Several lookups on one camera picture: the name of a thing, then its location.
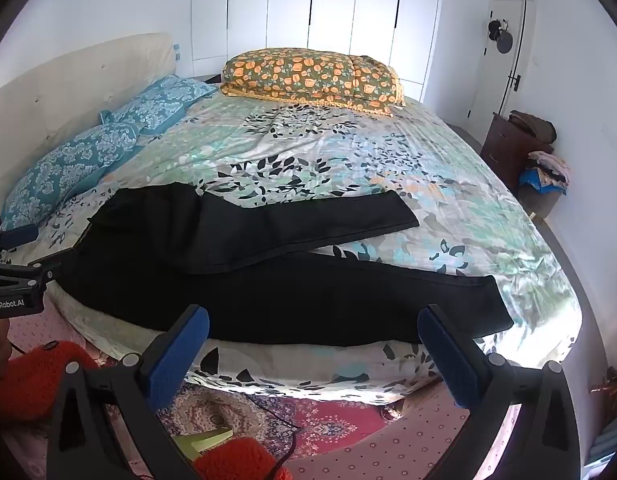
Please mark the brown wooden nightstand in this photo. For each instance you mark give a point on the brown wooden nightstand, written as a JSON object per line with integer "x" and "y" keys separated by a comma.
{"x": 503, "y": 152}

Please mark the black pants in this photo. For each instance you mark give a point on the black pants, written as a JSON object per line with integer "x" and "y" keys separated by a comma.
{"x": 238, "y": 300}

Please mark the bed with floral leaf sheet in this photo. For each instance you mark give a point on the bed with floral leaf sheet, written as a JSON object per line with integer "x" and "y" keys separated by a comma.
{"x": 363, "y": 160}

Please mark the white wardrobe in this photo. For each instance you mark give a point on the white wardrobe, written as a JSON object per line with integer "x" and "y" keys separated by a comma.
{"x": 338, "y": 10}

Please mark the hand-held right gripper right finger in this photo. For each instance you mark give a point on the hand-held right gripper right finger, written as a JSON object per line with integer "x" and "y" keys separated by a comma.
{"x": 448, "y": 360}

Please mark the blue patterned pillow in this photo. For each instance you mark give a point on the blue patterned pillow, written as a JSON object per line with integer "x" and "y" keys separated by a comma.
{"x": 68, "y": 170}
{"x": 158, "y": 102}

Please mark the black hanging hat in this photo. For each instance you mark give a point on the black hanging hat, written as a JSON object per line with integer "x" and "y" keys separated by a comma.
{"x": 503, "y": 40}

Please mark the white door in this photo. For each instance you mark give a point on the white door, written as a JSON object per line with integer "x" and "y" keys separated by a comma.
{"x": 493, "y": 90}

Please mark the cream padded headboard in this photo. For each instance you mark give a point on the cream padded headboard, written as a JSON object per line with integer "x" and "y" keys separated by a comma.
{"x": 63, "y": 85}

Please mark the orange floral pillow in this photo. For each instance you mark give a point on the orange floral pillow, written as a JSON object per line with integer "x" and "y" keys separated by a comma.
{"x": 308, "y": 77}

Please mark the pink dotted cloth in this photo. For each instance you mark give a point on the pink dotted cloth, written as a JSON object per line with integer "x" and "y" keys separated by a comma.
{"x": 413, "y": 440}
{"x": 38, "y": 327}

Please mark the red knit slipper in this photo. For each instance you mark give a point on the red knit slipper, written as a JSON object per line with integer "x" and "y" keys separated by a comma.
{"x": 238, "y": 460}
{"x": 33, "y": 380}

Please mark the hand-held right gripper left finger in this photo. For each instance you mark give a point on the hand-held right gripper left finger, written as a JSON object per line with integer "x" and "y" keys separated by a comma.
{"x": 176, "y": 360}

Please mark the olive green cloth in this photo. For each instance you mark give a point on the olive green cloth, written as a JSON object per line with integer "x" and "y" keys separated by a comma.
{"x": 535, "y": 125}

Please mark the red patterned rug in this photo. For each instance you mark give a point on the red patterned rug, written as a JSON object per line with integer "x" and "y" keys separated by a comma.
{"x": 338, "y": 425}

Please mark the yellow-green notepad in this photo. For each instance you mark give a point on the yellow-green notepad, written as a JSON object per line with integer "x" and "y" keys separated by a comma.
{"x": 203, "y": 442}

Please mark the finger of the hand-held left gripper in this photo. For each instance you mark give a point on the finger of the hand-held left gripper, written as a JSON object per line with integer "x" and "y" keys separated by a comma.
{"x": 18, "y": 237}
{"x": 51, "y": 265}

